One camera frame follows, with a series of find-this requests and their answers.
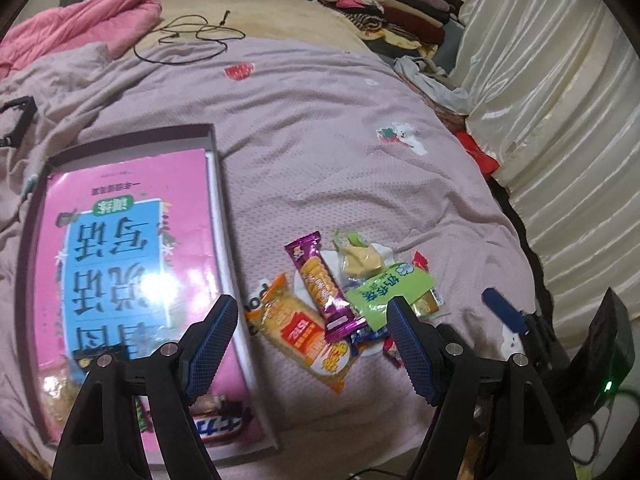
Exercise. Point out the pink quilt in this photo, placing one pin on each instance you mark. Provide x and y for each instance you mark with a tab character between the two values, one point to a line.
75	25

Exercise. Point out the green pea snack packet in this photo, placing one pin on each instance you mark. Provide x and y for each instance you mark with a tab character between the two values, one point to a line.
142	417

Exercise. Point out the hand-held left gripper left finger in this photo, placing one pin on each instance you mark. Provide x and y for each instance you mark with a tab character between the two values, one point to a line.
215	345

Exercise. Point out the stack of folded clothes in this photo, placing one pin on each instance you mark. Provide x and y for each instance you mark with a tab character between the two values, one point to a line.
395	5

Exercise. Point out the red bag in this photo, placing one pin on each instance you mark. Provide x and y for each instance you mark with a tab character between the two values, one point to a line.
477	152

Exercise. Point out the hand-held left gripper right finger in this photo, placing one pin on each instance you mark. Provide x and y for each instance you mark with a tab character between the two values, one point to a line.
412	350

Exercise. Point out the orange bread packet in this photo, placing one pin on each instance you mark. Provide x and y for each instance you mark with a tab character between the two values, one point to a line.
300	335

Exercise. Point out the beige bed sheet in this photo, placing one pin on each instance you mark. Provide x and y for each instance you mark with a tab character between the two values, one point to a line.
280	15

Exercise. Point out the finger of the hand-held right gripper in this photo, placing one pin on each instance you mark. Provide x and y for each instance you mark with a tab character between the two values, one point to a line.
505	312

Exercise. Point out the cream curtain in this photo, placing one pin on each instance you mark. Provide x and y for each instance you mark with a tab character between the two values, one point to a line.
550	110

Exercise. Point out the pink book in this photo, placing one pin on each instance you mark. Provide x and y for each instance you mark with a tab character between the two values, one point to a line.
125	260

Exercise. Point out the dark chocolate bar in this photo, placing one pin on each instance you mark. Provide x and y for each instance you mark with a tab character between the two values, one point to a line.
225	425

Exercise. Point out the clear yellow crisps packet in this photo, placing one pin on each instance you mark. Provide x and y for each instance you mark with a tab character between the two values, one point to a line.
60	395

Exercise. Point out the clear yellow pastry packet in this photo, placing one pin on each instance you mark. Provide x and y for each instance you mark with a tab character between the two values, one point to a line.
360	260

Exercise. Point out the dark cloth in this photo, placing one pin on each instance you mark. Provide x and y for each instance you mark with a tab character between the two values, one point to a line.
450	2

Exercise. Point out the lilac blanket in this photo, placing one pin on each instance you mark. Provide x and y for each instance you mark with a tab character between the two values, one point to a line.
325	135

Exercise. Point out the purple snack packet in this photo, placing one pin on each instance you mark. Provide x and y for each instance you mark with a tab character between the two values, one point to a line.
320	285

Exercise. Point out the black plastic frame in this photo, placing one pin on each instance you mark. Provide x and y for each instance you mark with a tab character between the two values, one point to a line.
25	120

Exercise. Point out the white cloth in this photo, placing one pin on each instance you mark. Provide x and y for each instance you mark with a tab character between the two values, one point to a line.
440	92

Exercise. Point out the gold snack packet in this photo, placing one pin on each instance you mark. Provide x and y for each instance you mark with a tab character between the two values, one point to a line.
425	305

